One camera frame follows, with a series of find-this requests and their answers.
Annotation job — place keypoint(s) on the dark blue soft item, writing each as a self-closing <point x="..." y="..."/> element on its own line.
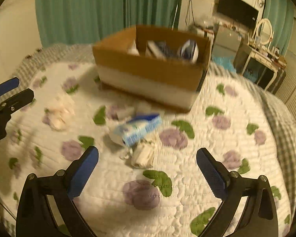
<point x="161" y="49"/>

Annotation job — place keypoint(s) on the blue patterned cloth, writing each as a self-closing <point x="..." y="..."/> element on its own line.
<point x="224" y="64"/>

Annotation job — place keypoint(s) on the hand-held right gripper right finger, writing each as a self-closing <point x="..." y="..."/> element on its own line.
<point x="212" y="175"/>

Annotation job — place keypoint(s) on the grey cabinet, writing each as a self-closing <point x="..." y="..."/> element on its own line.
<point x="224" y="39"/>

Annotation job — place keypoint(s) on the blue and white packet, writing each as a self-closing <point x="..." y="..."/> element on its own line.
<point x="188" y="50"/>

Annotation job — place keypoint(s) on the brown cardboard box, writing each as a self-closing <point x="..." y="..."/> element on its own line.
<point x="150" y="71"/>

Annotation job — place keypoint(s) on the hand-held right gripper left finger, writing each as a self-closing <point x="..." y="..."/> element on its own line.
<point x="83" y="175"/>

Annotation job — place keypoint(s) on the crumpled white cloth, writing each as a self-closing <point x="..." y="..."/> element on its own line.
<point x="59" y="113"/>

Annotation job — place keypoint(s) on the white soft item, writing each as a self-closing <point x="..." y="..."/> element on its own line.
<point x="134" y="49"/>

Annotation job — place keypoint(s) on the white oval mirror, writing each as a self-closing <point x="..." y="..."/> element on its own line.
<point x="262" y="30"/>

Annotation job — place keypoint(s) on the small white folded packet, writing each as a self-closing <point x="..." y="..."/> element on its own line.
<point x="144" y="154"/>

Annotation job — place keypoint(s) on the wide green curtain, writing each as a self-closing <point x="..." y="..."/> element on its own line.
<point x="76" y="9"/>

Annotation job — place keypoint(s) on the blue tissue packet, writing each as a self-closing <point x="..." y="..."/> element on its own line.
<point x="135" y="130"/>

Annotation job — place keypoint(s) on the narrow green curtain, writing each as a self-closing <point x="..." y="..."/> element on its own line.
<point x="278" y="9"/>

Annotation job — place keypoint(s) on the white dressing table with mirror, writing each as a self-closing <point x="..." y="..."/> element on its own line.
<point x="244" y="59"/>

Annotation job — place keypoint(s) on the black television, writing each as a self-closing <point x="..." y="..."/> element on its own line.
<point x="236" y="8"/>

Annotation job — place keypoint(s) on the floral quilted blanket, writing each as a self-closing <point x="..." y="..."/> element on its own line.
<point x="236" y="133"/>

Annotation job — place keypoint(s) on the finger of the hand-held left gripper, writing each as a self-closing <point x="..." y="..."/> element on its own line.
<point x="6" y="85"/>
<point x="19" y="97"/>

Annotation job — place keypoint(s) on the floral quilted bed cover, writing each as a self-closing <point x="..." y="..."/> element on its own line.
<point x="280" y="118"/>

